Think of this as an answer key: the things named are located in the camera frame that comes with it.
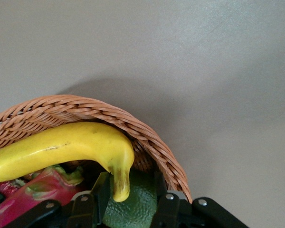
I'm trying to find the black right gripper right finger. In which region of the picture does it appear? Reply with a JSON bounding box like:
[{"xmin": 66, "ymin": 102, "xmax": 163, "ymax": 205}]
[{"xmin": 151, "ymin": 171, "xmax": 181, "ymax": 228}]

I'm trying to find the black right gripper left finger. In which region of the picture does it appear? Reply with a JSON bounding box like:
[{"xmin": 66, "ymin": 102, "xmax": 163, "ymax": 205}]
[{"xmin": 66, "ymin": 171, "xmax": 111, "ymax": 228}]

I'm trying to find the yellow banana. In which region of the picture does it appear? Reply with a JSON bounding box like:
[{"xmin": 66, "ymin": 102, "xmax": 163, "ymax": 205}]
[{"xmin": 0, "ymin": 121, "xmax": 135, "ymax": 203}]

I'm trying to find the green avocado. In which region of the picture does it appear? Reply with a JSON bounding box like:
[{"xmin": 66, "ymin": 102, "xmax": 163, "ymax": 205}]
[{"xmin": 102, "ymin": 167, "xmax": 158, "ymax": 228}]

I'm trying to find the pink dragon fruit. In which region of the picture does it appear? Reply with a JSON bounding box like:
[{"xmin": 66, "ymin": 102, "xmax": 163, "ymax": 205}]
[{"xmin": 0, "ymin": 164, "xmax": 85, "ymax": 228}]

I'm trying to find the brown wicker basket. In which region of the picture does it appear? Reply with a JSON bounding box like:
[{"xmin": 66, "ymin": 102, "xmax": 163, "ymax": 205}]
[{"xmin": 0, "ymin": 94, "xmax": 193, "ymax": 204}]

